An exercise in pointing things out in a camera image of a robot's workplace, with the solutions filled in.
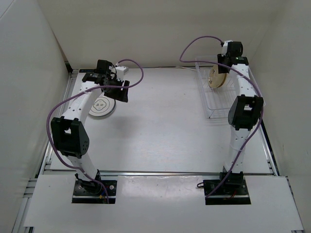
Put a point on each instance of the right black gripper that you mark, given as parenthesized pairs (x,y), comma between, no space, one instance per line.
(221,70)

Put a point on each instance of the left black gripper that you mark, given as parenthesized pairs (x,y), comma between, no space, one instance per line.
(120,95)

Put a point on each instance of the cream yellow plate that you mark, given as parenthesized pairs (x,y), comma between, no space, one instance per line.
(212,73)

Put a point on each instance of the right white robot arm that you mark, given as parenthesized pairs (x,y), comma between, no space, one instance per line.
(246,111)

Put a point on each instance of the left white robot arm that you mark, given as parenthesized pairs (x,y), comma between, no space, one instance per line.
(68,132)

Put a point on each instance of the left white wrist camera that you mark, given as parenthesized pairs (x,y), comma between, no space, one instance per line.
(120,72)

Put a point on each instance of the white plate green rim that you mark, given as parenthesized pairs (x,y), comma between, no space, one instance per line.
(102,107)

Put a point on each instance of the white wire dish rack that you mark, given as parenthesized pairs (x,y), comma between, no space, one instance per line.
(216,101)

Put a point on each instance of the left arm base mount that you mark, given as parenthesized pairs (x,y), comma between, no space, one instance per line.
(89,192)

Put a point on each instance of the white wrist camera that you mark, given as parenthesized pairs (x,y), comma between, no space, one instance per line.
(120,72)
(225,47)

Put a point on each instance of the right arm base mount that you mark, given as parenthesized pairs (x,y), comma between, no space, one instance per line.
(233,191)

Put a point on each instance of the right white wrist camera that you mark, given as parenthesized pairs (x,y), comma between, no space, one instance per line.
(225,47)

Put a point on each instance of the metal rail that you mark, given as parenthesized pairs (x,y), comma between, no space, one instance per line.
(148,173)

